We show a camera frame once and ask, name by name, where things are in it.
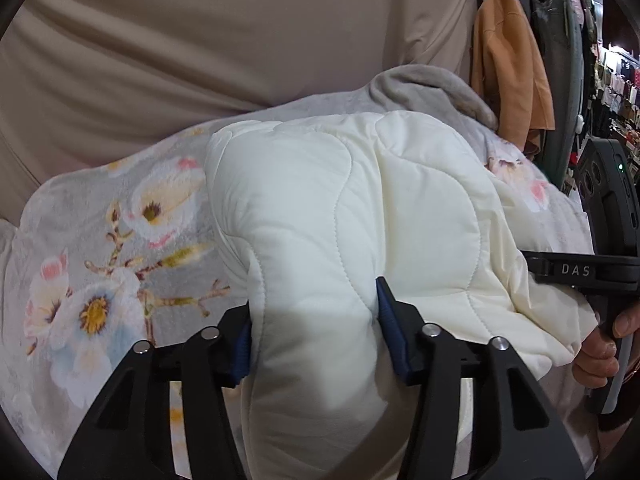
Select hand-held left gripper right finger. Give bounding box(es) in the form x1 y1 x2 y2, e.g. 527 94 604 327
376 276 586 480

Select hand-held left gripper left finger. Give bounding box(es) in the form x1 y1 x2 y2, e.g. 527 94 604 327
57 300 253 480

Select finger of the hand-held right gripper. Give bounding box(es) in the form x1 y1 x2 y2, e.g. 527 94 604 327
520 250 640 288

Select white quilted jacket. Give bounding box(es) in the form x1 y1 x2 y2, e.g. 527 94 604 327
202 110 601 480

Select dark grey hanging clothes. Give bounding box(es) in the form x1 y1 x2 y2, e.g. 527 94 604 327
515 0 598 186

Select person's right hand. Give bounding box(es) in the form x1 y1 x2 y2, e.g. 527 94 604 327
570 304 640 392

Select shop display shelf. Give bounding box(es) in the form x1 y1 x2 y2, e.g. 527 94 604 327
590 42 640 183

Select grey floral plush blanket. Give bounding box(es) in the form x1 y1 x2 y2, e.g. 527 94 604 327
0 65 601 480

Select orange hanging garment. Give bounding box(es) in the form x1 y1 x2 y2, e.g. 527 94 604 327
470 0 557 155

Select beige cloth backdrop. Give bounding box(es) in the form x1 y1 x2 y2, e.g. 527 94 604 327
0 0 481 221

